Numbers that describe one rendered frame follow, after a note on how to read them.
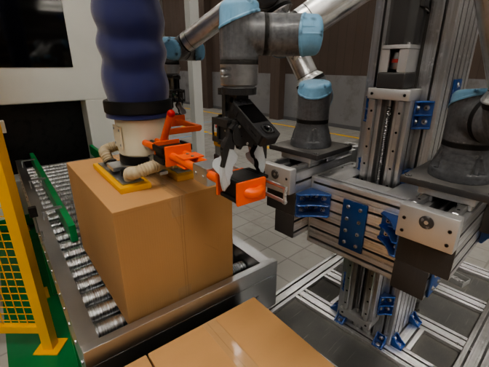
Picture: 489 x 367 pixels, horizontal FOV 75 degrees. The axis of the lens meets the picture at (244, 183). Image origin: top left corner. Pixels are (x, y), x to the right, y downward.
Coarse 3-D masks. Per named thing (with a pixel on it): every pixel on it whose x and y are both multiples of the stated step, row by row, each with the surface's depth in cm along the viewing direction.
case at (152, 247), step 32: (96, 160) 133; (96, 192) 100; (160, 192) 100; (192, 192) 100; (96, 224) 107; (128, 224) 90; (160, 224) 96; (192, 224) 104; (224, 224) 112; (96, 256) 121; (128, 256) 93; (160, 256) 100; (192, 256) 108; (224, 256) 117; (128, 288) 96; (160, 288) 103; (192, 288) 112; (128, 320) 99
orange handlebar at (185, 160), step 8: (176, 120) 146; (184, 120) 143; (176, 128) 125; (184, 128) 127; (192, 128) 129; (200, 128) 132; (144, 144) 105; (184, 152) 92; (192, 152) 90; (176, 160) 88; (184, 160) 85; (192, 160) 89; (200, 160) 85; (184, 168) 85; (192, 168) 81; (208, 176) 75; (248, 192) 65; (256, 192) 65; (264, 192) 67
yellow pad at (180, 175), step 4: (172, 168) 115; (176, 168) 115; (168, 172) 114; (172, 172) 113; (176, 172) 112; (180, 172) 112; (184, 172) 112; (188, 172) 113; (192, 172) 113; (172, 176) 111; (176, 176) 109; (180, 176) 109; (184, 176) 110; (188, 176) 111; (192, 176) 112; (176, 180) 109; (180, 180) 110
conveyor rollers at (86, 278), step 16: (32, 176) 235; (48, 176) 240; (64, 176) 238; (64, 192) 208; (64, 240) 155; (80, 240) 151; (64, 256) 140; (80, 256) 137; (80, 272) 128; (96, 272) 132; (80, 288) 120; (112, 304) 111; (96, 320) 108; (112, 320) 103
